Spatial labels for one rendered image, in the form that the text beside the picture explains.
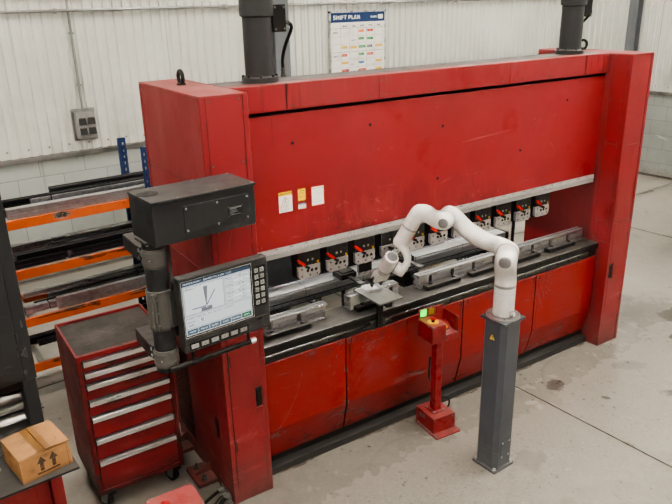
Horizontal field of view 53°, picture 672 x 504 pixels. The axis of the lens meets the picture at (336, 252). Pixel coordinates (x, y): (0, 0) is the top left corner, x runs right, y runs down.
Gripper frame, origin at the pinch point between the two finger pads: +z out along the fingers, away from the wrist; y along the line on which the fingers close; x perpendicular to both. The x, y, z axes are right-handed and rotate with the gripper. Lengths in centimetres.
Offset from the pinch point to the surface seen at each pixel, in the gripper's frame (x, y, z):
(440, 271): -8, -59, 20
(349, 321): 16.6, 21.6, 10.4
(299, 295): -15, 40, 28
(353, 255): -17.3, 11.5, -8.5
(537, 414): 94, -107, 61
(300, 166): -51, 46, -60
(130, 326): -14, 145, 21
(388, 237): -23.6, -14.1, -11.8
